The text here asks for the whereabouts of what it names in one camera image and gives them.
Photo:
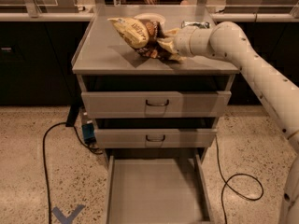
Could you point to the brown chip bag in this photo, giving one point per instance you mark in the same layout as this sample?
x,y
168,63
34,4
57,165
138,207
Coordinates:
x,y
142,36

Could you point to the grey drawer cabinet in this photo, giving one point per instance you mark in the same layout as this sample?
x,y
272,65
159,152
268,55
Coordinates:
x,y
104,62

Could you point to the grey middle drawer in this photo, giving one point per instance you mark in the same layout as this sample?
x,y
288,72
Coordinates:
x,y
154,138

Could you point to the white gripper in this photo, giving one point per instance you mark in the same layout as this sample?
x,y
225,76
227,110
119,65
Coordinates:
x,y
183,42

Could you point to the blue power adapter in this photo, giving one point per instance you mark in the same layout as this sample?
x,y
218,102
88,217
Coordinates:
x,y
88,132

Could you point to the grey drawer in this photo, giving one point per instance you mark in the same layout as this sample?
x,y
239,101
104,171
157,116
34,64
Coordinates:
x,y
154,138
166,190
155,104

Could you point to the grey top drawer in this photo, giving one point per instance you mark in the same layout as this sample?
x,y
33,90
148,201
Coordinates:
x,y
155,104

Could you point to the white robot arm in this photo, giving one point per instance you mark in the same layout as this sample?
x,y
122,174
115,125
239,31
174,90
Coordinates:
x,y
227,41

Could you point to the green snack bag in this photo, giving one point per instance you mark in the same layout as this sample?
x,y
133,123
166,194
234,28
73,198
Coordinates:
x,y
199,24

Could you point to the white paper bowl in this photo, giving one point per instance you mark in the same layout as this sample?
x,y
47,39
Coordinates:
x,y
151,17

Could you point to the dark background counter cabinets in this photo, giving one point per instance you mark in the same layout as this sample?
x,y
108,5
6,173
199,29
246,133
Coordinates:
x,y
35,57

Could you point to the grey bottom drawer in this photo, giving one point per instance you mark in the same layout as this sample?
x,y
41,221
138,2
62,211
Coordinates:
x,y
166,190

